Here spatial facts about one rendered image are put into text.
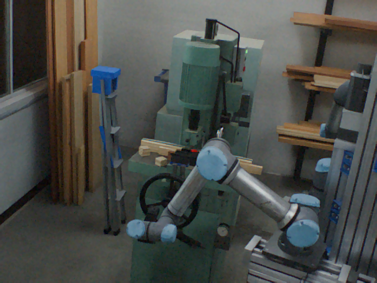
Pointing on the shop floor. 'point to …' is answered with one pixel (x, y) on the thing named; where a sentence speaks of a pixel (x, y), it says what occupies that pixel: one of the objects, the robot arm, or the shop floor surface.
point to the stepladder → (105, 72)
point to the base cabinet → (182, 250)
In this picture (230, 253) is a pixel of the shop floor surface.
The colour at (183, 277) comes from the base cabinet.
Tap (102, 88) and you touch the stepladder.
